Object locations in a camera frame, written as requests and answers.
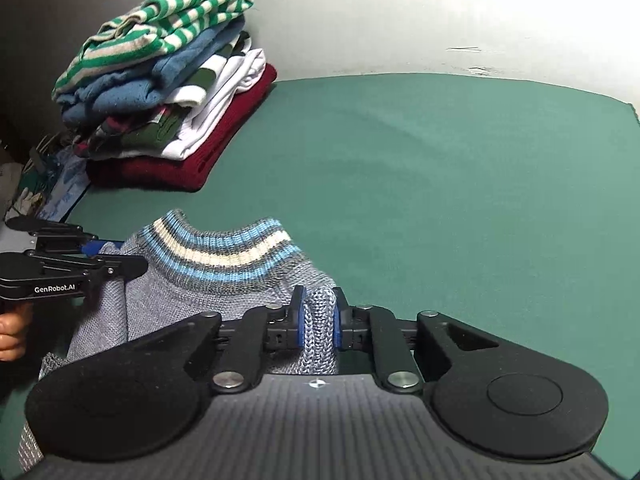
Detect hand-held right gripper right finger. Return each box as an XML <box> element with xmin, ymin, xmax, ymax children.
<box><xmin>331</xmin><ymin>286</ymin><xmax>502</xmax><ymax>396</ymax></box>

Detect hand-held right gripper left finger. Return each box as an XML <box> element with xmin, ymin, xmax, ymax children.
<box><xmin>125</xmin><ymin>285</ymin><xmax>307</xmax><ymax>396</ymax></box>

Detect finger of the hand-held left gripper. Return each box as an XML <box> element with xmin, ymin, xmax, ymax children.
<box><xmin>4</xmin><ymin>215</ymin><xmax>110</xmax><ymax>257</ymax></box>
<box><xmin>29</xmin><ymin>251</ymin><xmax>149</xmax><ymax>282</ymax></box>

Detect grey knit sweater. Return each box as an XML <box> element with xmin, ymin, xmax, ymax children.
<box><xmin>17</xmin><ymin>209</ymin><xmax>341</xmax><ymax>473</ymax></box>

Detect stack of folded clothes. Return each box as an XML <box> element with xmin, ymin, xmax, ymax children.
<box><xmin>160</xmin><ymin>47</ymin><xmax>266</xmax><ymax>161</ymax></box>
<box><xmin>86</xmin><ymin>62</ymin><xmax>278</xmax><ymax>193</ymax></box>

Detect person's left hand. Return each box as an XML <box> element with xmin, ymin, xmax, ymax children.
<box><xmin>0</xmin><ymin>305</ymin><xmax>34</xmax><ymax>362</ymax></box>

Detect blue floral cloth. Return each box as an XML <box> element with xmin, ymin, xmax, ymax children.
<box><xmin>37</xmin><ymin>150</ymin><xmax>91</xmax><ymax>223</ymax></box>

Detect white gloves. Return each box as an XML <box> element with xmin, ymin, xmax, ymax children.
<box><xmin>14</xmin><ymin>187</ymin><xmax>45</xmax><ymax>217</ymax></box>

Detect white cloth bag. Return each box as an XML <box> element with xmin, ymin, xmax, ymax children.
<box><xmin>0</xmin><ymin>162</ymin><xmax>25</xmax><ymax>221</ymax></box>

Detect multicoloured printed garment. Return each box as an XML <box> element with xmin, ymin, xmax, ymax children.
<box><xmin>72</xmin><ymin>112</ymin><xmax>171</xmax><ymax>161</ymax></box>

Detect dark green garment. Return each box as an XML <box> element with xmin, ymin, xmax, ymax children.
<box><xmin>117</xmin><ymin>65</ymin><xmax>223</xmax><ymax>150</ymax></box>

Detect blue sweater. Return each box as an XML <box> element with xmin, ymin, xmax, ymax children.
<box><xmin>55</xmin><ymin>25</ymin><xmax>251</xmax><ymax>128</ymax></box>

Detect green table mat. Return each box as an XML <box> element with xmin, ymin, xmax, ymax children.
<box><xmin>0</xmin><ymin>74</ymin><xmax>640</xmax><ymax>476</ymax></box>

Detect green white striped shirt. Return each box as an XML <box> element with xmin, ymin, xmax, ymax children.
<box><xmin>52</xmin><ymin>0</ymin><xmax>261</xmax><ymax>106</ymax></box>

